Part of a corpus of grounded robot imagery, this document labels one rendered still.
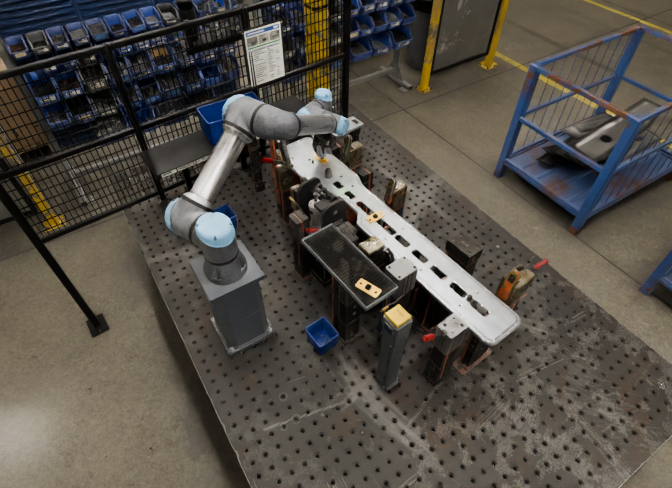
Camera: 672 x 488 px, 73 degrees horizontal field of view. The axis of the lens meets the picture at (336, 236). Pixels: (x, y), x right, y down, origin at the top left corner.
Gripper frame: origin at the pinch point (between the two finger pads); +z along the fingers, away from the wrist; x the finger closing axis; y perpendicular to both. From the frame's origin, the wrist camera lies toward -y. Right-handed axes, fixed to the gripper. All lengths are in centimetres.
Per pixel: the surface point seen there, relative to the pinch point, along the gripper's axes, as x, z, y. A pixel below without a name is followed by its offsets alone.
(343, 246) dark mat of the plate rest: -35, -15, 62
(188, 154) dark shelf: -52, 0, -38
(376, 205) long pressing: 0.4, 1.5, 41.3
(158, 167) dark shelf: -67, 0, -37
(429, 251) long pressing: 0, 1, 74
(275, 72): 10, -16, -55
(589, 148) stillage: 191, 51, 48
